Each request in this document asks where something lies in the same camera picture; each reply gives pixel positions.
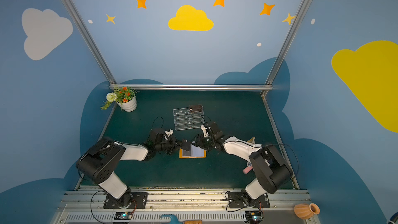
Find right controller board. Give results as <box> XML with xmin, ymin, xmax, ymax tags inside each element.
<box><xmin>245</xmin><ymin>211</ymin><xmax>263</xmax><ymax>224</ymax></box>

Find aluminium front rail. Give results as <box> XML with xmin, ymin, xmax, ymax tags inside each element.
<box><xmin>51</xmin><ymin>186</ymin><xmax>320</xmax><ymax>224</ymax></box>

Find teal handled tool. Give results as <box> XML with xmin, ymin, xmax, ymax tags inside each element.
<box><xmin>161</xmin><ymin>215</ymin><xmax>203</xmax><ymax>224</ymax></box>

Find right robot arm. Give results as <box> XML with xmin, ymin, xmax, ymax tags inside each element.
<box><xmin>194</xmin><ymin>122</ymin><xmax>294</xmax><ymax>200</ymax></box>

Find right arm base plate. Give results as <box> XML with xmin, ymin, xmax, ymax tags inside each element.
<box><xmin>224</xmin><ymin>191</ymin><xmax>271</xmax><ymax>209</ymax></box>

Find yellow leather card holder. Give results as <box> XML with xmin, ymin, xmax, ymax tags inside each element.
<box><xmin>179</xmin><ymin>145</ymin><xmax>207</xmax><ymax>159</ymax></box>

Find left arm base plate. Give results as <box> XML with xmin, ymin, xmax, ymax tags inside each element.
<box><xmin>103</xmin><ymin>191</ymin><xmax>148</xmax><ymax>209</ymax></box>

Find potted flower plant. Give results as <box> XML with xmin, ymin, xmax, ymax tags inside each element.
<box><xmin>101</xmin><ymin>87</ymin><xmax>137</xmax><ymax>112</ymax></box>

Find terracotta clay vase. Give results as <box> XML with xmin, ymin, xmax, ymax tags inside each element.
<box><xmin>294</xmin><ymin>203</ymin><xmax>320</xmax><ymax>219</ymax></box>

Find clear plastic organizer tray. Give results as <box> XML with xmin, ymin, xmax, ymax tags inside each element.
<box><xmin>173</xmin><ymin>107</ymin><xmax>205</xmax><ymax>131</ymax></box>

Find aluminium frame right post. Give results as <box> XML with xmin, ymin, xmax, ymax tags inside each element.
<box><xmin>264</xmin><ymin>0</ymin><xmax>313</xmax><ymax>91</ymax></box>

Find aluminium frame left post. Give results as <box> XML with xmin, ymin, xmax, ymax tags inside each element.
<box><xmin>61</xmin><ymin>0</ymin><xmax>117</xmax><ymax>84</ymax></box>

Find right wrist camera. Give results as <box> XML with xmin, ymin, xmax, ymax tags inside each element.
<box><xmin>201</xmin><ymin>125</ymin><xmax>209</xmax><ymax>138</ymax></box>

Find aluminium frame post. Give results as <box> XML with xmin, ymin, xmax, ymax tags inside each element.
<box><xmin>264</xmin><ymin>0</ymin><xmax>313</xmax><ymax>91</ymax></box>
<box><xmin>61</xmin><ymin>0</ymin><xmax>117</xmax><ymax>84</ymax></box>

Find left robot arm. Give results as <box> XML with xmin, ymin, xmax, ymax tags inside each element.
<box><xmin>76</xmin><ymin>128</ymin><xmax>183</xmax><ymax>200</ymax></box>

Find left controller board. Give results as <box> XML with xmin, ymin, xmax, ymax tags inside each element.
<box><xmin>114</xmin><ymin>212</ymin><xmax>133</xmax><ymax>221</ymax></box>

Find aluminium frame rear bar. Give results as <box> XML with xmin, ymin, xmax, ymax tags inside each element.
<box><xmin>109</xmin><ymin>84</ymin><xmax>273</xmax><ymax>91</ymax></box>

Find controller board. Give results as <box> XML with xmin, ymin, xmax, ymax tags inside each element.
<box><xmin>114</xmin><ymin>212</ymin><xmax>133</xmax><ymax>221</ymax></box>
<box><xmin>245</xmin><ymin>211</ymin><xmax>263</xmax><ymax>224</ymax></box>

